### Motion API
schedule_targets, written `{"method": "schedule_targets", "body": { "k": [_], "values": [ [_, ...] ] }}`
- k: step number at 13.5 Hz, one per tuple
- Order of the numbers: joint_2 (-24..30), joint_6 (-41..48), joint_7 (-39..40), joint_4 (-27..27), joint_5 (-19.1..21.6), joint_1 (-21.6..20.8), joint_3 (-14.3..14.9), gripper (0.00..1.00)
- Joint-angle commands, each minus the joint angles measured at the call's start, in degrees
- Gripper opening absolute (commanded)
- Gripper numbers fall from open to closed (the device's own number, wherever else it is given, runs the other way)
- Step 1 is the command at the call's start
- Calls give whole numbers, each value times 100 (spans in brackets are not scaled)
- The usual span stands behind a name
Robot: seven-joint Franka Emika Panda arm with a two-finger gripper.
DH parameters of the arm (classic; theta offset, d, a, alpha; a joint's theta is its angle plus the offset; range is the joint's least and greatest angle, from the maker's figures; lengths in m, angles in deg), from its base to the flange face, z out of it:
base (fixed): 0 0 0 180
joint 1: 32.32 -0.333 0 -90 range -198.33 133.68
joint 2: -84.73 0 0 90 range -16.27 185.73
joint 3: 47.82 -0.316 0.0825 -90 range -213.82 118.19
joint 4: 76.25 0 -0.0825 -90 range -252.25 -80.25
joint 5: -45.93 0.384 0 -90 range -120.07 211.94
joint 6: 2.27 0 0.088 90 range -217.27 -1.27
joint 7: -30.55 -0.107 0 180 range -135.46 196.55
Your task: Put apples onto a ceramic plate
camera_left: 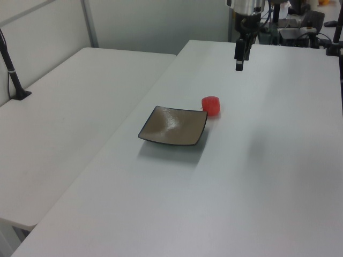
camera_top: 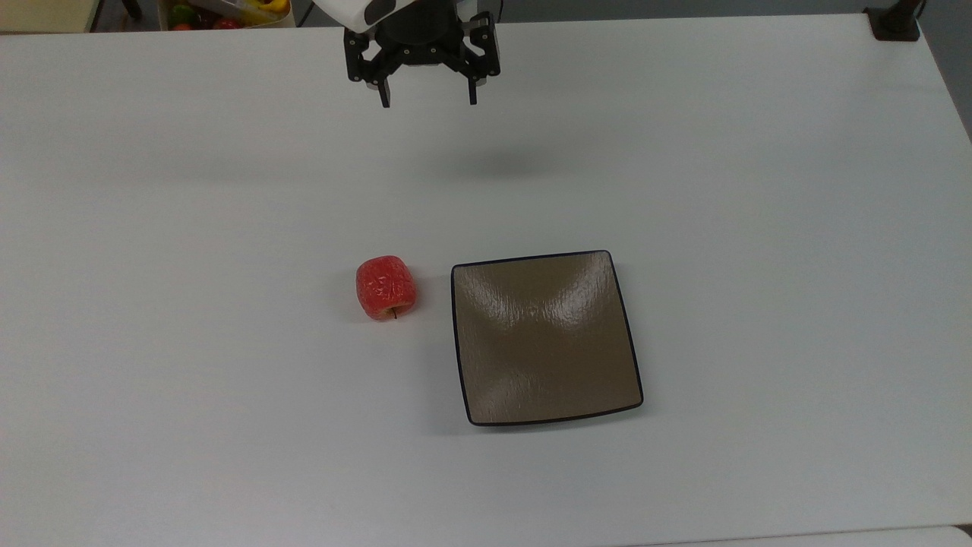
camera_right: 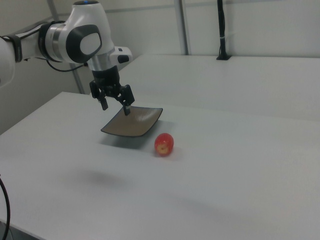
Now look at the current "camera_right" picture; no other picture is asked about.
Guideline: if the thick black loose cable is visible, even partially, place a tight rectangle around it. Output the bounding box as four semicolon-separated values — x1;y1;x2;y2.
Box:
0;172;12;240

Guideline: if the red apple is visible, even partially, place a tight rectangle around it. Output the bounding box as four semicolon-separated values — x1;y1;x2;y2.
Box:
154;132;175;158

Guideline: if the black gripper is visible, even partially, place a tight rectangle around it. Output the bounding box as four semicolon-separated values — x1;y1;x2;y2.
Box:
89;65;136;117

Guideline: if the square brown ceramic plate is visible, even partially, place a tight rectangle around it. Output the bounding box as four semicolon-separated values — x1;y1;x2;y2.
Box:
100;105;164;138

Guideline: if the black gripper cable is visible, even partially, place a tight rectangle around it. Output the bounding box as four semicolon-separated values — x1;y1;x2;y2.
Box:
46;58;88;73

